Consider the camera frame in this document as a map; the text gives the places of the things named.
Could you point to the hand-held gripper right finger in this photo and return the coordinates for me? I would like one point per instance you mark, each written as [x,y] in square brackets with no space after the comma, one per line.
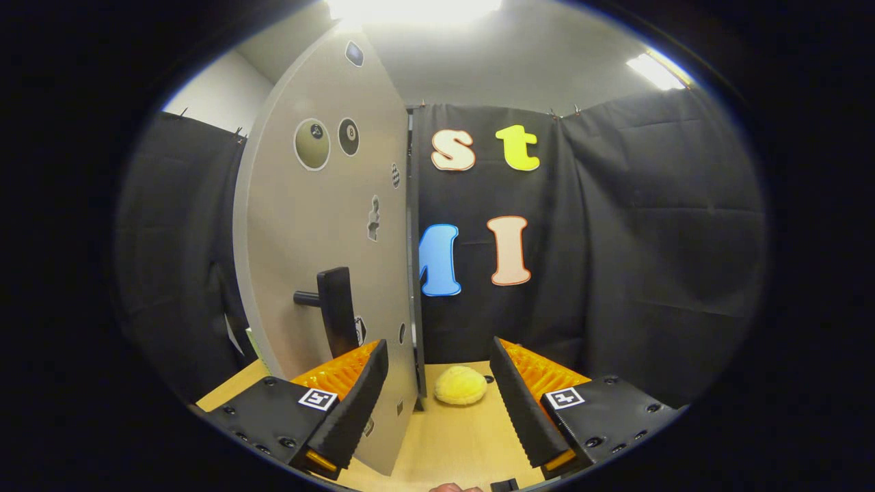
[523,410]

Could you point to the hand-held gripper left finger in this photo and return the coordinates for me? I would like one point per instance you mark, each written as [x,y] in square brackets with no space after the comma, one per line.
[355,403]

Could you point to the grey shoe cabinet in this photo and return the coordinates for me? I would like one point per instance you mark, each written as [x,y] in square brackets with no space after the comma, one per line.
[415,307]

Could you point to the grey shoe cabinet door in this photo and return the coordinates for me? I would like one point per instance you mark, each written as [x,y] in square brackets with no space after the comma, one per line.
[307,225]

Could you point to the yellow plush toy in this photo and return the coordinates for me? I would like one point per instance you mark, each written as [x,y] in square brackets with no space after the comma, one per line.
[459,386]

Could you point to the white paper sheet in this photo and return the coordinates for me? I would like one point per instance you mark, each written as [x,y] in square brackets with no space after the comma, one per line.
[234,335]

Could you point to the black backdrop cloth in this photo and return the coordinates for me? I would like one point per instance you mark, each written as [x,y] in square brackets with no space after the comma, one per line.
[649,239]

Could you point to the narrow ceiling light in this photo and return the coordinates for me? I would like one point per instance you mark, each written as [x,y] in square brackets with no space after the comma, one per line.
[656,68]

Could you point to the large ceiling light panel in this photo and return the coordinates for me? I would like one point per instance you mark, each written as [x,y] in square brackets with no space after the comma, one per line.
[410,8]

